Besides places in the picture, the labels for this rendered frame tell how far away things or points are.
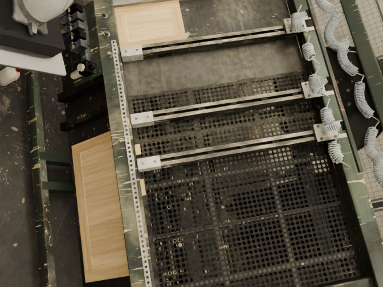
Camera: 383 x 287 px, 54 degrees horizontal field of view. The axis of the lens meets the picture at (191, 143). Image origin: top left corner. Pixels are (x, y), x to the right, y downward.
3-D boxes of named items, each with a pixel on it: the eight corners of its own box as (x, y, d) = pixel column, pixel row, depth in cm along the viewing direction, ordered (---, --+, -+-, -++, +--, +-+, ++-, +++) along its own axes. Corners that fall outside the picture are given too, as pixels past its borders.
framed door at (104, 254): (73, 146, 258) (71, 146, 256) (135, 122, 234) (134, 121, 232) (88, 282, 235) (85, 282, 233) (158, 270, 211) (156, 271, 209)
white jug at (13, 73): (-7, 70, 249) (12, 59, 240) (7, 75, 258) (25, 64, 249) (-6, 84, 247) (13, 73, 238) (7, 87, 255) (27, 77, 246)
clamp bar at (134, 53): (121, 50, 227) (115, 28, 204) (307, 24, 238) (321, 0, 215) (123, 65, 224) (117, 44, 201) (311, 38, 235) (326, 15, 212)
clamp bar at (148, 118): (130, 115, 216) (125, 99, 193) (325, 85, 227) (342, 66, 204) (133, 131, 213) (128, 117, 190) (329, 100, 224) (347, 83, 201)
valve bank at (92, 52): (48, 7, 229) (76, -12, 218) (66, 17, 241) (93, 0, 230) (55, 81, 216) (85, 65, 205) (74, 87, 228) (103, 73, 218)
